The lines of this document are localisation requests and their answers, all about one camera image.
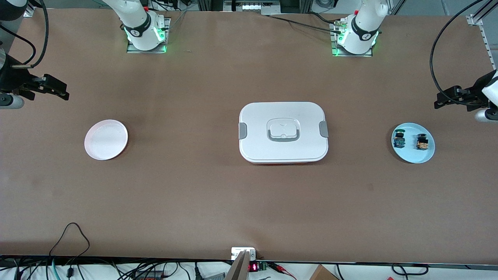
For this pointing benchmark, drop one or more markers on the grey plastic box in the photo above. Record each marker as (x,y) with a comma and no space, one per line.
(214,277)

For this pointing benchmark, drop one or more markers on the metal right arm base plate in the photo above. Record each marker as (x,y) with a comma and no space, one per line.
(134,50)

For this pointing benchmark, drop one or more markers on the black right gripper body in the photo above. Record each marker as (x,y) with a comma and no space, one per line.
(9,79)

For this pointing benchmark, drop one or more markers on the brown cardboard box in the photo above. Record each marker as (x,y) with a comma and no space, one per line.
(322,274)

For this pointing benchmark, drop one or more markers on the orange power strip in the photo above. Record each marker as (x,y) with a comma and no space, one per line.
(148,277)

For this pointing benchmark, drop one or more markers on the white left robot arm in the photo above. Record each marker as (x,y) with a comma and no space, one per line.
(362,27)

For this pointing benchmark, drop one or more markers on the aluminium rail with holes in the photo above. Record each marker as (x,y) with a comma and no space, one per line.
(475,19)

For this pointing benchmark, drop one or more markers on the green terminal board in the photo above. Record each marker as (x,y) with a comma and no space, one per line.
(263,266)

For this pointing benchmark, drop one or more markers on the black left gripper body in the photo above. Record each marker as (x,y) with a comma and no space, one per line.
(479,90)

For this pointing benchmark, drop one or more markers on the aluminium profile beam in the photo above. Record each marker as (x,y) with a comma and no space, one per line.
(239,268)

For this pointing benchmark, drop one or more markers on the silver metal bracket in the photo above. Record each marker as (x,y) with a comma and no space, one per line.
(249,7)

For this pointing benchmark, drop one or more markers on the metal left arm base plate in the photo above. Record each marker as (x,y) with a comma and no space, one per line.
(352,55)

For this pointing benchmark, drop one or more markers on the pink round plate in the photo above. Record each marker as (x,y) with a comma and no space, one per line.
(106,140)

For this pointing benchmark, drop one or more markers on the small aluminium frame corner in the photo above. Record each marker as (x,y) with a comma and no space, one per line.
(28,13)

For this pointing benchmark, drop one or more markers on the orange and black switch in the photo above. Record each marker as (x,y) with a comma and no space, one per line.
(422,143)

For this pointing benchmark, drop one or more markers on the black power plug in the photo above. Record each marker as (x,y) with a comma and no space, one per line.
(197,272)

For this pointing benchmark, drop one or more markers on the light blue round plate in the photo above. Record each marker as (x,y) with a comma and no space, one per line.
(412,153)

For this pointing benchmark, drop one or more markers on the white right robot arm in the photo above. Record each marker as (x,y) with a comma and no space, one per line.
(137,27)

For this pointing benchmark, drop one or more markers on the white lunch box grey clips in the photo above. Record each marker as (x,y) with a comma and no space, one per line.
(283,151)

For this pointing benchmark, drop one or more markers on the red LED display module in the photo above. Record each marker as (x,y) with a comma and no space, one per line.
(253,267)

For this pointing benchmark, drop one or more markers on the blue and black switch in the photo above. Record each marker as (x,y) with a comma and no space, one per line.
(399,140)

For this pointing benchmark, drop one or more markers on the white metal bracket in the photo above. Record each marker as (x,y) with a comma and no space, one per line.
(237,252)

